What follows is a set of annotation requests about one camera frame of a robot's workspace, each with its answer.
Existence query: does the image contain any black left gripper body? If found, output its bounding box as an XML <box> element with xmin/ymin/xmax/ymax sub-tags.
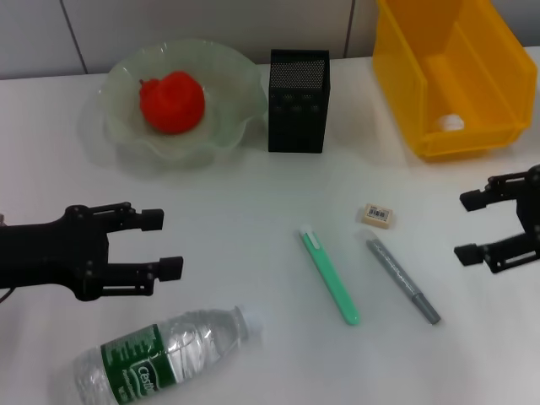
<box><xmin>0</xmin><ymin>205</ymin><xmax>111</xmax><ymax>301</ymax></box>

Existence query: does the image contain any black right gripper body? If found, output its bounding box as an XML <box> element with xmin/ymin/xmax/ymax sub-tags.
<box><xmin>515</xmin><ymin>164</ymin><xmax>540</xmax><ymax>242</ymax></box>

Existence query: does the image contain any clear green-label water bottle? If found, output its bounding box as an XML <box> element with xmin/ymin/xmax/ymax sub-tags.
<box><xmin>73</xmin><ymin>304</ymin><xmax>266</xmax><ymax>405</ymax></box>

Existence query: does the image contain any white paper ball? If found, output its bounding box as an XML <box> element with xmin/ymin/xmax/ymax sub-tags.
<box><xmin>435</xmin><ymin>113</ymin><xmax>465</xmax><ymax>131</ymax></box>

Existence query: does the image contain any red tomato toy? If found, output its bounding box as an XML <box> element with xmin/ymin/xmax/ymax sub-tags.
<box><xmin>138</xmin><ymin>70</ymin><xmax>207</xmax><ymax>135</ymax></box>

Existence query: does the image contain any mint green pen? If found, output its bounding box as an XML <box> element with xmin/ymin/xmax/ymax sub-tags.
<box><xmin>298</xmin><ymin>224</ymin><xmax>361</xmax><ymax>327</ymax></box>

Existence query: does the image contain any grey marker pen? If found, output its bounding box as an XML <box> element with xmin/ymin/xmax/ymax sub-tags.
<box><xmin>356</xmin><ymin>229</ymin><xmax>442</xmax><ymax>326</ymax></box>

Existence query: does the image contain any beige eraser with barcode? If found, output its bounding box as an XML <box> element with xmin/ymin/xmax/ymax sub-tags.
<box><xmin>361</xmin><ymin>202</ymin><xmax>397</xmax><ymax>230</ymax></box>

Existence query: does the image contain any green glass fruit plate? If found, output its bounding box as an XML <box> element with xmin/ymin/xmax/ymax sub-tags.
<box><xmin>97</xmin><ymin>38</ymin><xmax>269</xmax><ymax>170</ymax></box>

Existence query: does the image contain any black mesh pen holder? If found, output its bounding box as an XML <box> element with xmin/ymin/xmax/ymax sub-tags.
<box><xmin>267</xmin><ymin>48</ymin><xmax>332</xmax><ymax>154</ymax></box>

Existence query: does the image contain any yellow plastic bin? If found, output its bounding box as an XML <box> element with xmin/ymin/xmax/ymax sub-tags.
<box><xmin>371</xmin><ymin>0</ymin><xmax>538</xmax><ymax>164</ymax></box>

